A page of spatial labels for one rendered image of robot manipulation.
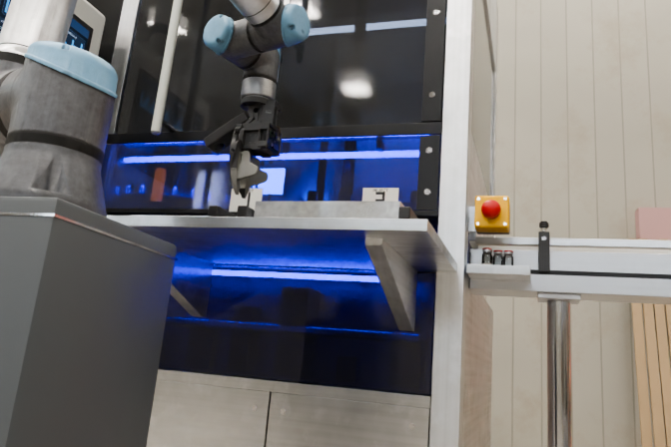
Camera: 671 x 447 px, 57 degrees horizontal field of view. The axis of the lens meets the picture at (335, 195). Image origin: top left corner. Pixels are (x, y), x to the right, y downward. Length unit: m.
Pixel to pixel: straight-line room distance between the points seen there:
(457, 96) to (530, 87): 3.89
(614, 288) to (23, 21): 1.22
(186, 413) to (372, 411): 0.44
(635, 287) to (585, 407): 3.43
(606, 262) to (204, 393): 0.95
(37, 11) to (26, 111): 0.23
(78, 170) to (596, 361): 4.37
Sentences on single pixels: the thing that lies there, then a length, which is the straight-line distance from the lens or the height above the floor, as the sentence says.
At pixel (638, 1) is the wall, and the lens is 5.79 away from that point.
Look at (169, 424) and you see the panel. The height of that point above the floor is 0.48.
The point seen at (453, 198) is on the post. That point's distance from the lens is 1.39.
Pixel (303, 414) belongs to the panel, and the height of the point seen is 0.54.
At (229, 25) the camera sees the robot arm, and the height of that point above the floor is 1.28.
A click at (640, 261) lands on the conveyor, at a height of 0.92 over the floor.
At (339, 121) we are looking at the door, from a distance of 1.53.
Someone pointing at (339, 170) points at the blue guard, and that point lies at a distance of 1.47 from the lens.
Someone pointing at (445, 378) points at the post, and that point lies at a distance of 1.34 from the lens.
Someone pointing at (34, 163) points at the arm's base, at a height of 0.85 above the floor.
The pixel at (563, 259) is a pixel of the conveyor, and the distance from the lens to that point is 1.47.
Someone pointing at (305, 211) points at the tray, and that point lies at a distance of 1.06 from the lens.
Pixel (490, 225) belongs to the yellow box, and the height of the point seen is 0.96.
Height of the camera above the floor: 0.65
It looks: 15 degrees up
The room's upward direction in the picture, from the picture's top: 5 degrees clockwise
